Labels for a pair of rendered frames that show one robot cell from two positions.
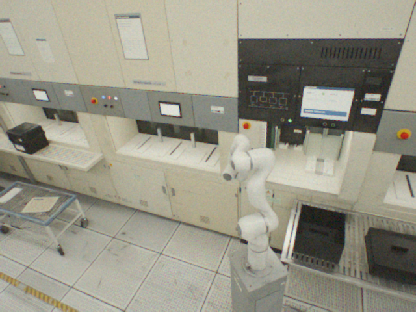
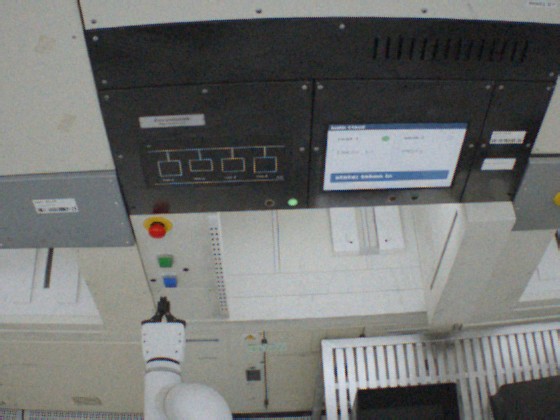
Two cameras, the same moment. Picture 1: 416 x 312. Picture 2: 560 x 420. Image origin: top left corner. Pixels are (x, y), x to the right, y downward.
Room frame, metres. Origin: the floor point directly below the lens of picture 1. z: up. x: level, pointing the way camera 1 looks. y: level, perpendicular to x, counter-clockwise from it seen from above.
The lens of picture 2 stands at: (0.82, -0.11, 2.77)
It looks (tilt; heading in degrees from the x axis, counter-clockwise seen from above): 55 degrees down; 331
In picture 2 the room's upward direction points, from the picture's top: straight up
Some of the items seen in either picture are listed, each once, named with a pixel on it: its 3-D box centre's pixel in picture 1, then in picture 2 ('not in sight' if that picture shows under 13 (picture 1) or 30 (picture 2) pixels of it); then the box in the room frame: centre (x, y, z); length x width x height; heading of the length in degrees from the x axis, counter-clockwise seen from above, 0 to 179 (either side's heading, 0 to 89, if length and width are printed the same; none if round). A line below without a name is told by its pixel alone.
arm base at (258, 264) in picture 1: (257, 254); not in sight; (1.04, -0.26, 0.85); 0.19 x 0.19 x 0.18
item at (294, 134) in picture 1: (294, 127); not in sight; (2.21, -0.85, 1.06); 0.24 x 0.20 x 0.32; 64
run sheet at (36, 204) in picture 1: (40, 203); not in sight; (2.15, 1.74, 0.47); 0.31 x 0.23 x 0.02; 85
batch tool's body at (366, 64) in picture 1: (301, 146); (307, 173); (1.99, -0.85, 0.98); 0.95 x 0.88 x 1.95; 154
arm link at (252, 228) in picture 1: (253, 232); not in sight; (1.03, -0.23, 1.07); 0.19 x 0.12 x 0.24; 104
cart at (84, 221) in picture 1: (39, 213); not in sight; (2.25, 1.89, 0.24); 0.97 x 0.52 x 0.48; 67
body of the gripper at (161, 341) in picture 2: not in sight; (163, 347); (1.57, -0.22, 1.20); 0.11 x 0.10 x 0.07; 154
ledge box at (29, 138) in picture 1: (28, 138); not in sight; (2.74, 1.96, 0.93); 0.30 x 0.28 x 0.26; 61
